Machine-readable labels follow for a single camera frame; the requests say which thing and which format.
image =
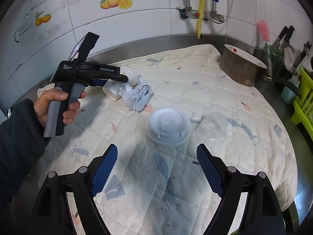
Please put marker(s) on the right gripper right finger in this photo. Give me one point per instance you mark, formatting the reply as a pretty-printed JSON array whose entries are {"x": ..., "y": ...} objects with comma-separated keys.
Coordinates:
[{"x": 262, "y": 214}]

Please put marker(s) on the grey white paper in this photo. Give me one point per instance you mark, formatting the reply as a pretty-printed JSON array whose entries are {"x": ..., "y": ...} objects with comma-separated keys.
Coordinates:
[{"x": 137, "y": 97}]

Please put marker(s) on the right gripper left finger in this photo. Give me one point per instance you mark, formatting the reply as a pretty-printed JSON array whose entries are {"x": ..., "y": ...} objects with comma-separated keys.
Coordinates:
[{"x": 51, "y": 213}]

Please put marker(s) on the white plastic dome lid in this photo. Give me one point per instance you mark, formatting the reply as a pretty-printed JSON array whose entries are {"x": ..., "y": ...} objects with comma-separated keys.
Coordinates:
[{"x": 168, "y": 127}]

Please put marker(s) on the green plastic dish rack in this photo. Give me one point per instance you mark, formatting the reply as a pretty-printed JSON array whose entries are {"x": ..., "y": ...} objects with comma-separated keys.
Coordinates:
[{"x": 303, "y": 105}]

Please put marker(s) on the white paper cup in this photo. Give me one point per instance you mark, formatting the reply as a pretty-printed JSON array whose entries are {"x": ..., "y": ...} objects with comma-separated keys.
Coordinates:
[{"x": 112, "y": 88}]

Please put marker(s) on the person's left hand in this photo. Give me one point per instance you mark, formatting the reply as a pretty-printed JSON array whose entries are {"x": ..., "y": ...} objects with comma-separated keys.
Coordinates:
[{"x": 42, "y": 103}]

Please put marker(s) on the black handled knife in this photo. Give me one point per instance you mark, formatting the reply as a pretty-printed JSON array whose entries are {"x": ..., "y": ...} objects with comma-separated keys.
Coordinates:
[{"x": 283, "y": 40}]

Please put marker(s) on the pink brush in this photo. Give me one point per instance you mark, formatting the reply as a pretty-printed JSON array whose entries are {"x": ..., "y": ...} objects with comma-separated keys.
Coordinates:
[{"x": 263, "y": 29}]

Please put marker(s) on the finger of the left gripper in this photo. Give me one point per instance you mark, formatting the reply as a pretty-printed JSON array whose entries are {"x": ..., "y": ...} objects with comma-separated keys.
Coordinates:
[{"x": 119, "y": 78}]

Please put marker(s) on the metal saucepan with black handle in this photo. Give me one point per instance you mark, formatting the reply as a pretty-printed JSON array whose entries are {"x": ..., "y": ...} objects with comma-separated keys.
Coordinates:
[{"x": 246, "y": 69}]

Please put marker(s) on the clear plastic cup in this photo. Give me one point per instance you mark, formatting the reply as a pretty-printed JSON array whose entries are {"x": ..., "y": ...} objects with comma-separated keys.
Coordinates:
[{"x": 212, "y": 129}]

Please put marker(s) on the white quilted patterned mat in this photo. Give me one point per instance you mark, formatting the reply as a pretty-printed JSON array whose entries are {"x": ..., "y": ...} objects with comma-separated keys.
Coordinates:
[{"x": 157, "y": 185}]

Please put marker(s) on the dark sleeve left forearm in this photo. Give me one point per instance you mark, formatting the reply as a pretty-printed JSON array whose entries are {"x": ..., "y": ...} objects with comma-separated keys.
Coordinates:
[{"x": 22, "y": 145}]

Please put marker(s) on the green glass jar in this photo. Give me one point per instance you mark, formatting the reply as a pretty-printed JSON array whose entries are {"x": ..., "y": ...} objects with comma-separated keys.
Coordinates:
[{"x": 273, "y": 59}]

